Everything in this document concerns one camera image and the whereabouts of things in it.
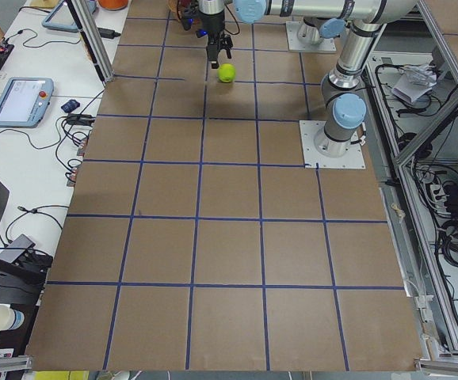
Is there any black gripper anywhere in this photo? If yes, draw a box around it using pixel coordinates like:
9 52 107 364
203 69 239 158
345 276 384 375
198 0 233 69

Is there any green apple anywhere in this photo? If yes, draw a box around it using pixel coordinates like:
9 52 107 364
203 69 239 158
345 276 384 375
217 63 236 83

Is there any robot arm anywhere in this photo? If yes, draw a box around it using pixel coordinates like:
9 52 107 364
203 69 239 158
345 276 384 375
296 17 346 45
233 0 416 158

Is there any woven wicker basket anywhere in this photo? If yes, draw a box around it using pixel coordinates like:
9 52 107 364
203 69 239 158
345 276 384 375
168 0 191 13

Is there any orange round object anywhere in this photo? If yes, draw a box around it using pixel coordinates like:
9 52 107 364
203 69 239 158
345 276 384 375
97 0 129 11

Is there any dark blue checkered pouch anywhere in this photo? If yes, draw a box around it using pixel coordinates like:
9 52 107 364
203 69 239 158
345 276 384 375
61 99 80 113

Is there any crumpled white paper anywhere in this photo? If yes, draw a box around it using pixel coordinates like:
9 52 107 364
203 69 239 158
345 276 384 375
391 63 437 105

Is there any teach pendant tablet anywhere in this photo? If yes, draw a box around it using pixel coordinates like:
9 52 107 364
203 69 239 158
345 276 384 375
0 77 55 128

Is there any white power strip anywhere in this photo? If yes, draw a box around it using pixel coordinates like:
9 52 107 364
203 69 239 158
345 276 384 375
426 183 447 214

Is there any white paper cup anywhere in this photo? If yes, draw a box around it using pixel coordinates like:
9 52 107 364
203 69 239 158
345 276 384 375
0 305 25 331

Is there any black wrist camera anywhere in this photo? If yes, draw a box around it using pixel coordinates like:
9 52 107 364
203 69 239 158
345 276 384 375
176 0 199 31

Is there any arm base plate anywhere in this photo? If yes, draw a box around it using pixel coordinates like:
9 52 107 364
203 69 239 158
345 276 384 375
299 120 366 169
285 21 337 54

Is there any aluminium frame post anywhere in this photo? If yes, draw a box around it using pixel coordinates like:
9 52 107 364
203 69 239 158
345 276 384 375
66 0 114 83

